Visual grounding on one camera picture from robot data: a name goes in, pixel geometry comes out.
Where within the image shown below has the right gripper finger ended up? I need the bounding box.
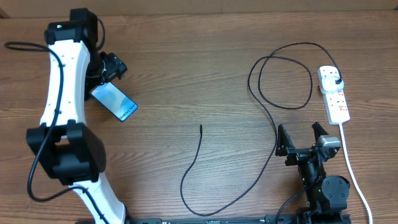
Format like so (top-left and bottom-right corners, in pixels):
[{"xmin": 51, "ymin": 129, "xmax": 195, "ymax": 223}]
[
  {"xmin": 312, "ymin": 122, "xmax": 328, "ymax": 142},
  {"xmin": 275, "ymin": 124, "xmax": 295, "ymax": 156}
]

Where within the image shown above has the blue Galaxy smartphone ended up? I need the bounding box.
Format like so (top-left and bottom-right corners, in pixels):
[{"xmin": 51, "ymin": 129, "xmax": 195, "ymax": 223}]
[{"xmin": 91, "ymin": 82, "xmax": 138, "ymax": 122}]

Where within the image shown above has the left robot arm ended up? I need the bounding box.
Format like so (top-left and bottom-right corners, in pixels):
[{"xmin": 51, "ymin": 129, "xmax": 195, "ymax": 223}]
[{"xmin": 26, "ymin": 8, "xmax": 133, "ymax": 223}]

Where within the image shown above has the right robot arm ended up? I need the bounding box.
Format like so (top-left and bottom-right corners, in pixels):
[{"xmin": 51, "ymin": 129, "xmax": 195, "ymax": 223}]
[{"xmin": 266, "ymin": 122, "xmax": 351, "ymax": 223}]

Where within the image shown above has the white charger adapter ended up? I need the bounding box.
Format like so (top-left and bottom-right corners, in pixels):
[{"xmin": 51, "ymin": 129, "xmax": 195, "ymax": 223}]
[{"xmin": 320, "ymin": 78, "xmax": 345, "ymax": 94}]

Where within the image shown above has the white power strip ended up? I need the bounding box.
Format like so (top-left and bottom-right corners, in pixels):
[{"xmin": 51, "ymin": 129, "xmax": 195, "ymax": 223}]
[{"xmin": 317, "ymin": 65, "xmax": 350, "ymax": 125}]

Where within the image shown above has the white power strip cord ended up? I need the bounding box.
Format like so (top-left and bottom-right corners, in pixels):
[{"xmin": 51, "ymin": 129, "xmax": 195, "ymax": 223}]
[{"xmin": 338, "ymin": 123, "xmax": 373, "ymax": 224}]

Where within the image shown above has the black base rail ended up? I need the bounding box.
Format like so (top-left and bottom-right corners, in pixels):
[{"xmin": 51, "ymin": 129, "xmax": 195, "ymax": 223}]
[{"xmin": 125, "ymin": 215, "xmax": 352, "ymax": 224}]

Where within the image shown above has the black charging cable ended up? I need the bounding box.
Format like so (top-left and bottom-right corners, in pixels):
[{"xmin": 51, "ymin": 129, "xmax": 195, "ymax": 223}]
[{"xmin": 180, "ymin": 42, "xmax": 343, "ymax": 217}]

